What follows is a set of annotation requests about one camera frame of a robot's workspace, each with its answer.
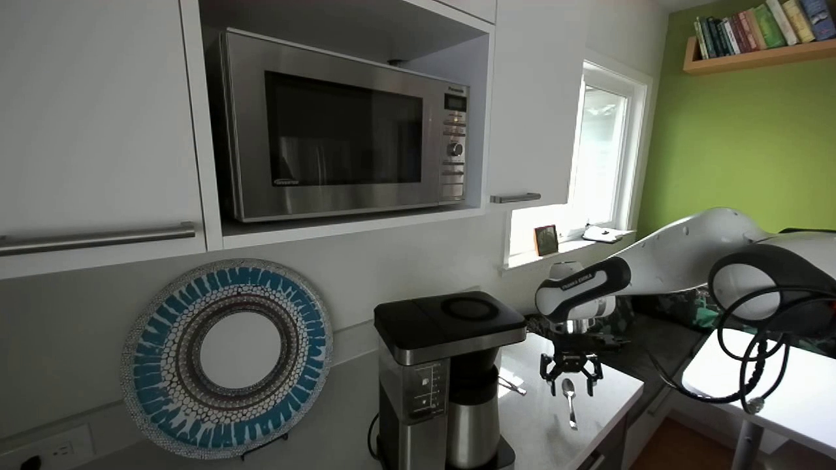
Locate stainless steel microwave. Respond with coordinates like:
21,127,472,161
213,22,474,223

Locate small dark picture frame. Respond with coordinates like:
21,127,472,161
534,222,562,259

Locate wooden book shelf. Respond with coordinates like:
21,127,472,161
682,33,836,77

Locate light green book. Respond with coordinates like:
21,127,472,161
751,0,789,51

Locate steel drip coffee maker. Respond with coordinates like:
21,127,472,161
372,289,532,470

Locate short silver cabinet handle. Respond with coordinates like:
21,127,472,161
486,188,547,208

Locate white windowsill item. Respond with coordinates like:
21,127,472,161
580,223,635,246

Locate silver spoon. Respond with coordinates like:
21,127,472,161
560,372,584,432

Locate blue white woven plate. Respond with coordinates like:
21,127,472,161
123,259,338,461

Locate silver fork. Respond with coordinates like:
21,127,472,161
498,366,532,398

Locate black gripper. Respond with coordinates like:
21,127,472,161
538,315,609,398

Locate white book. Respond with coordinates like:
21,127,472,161
720,15,743,56

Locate red book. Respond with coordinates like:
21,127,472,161
730,7,758,54

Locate window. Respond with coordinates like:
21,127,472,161
567,56,653,234

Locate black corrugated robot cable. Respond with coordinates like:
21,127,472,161
674,285,836,413

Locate white side table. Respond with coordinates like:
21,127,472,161
677,323,836,461

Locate dark lower kitchen cabinet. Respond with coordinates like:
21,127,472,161
572,381,677,470

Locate blue book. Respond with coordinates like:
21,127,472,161
801,0,836,41

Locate beige book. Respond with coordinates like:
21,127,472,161
778,0,819,46

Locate dark green book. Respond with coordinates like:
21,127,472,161
694,13,731,63

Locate white upper kitchen cabinets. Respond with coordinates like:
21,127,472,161
0,0,577,281

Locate long silver cabinet handle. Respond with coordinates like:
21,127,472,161
0,222,201,259

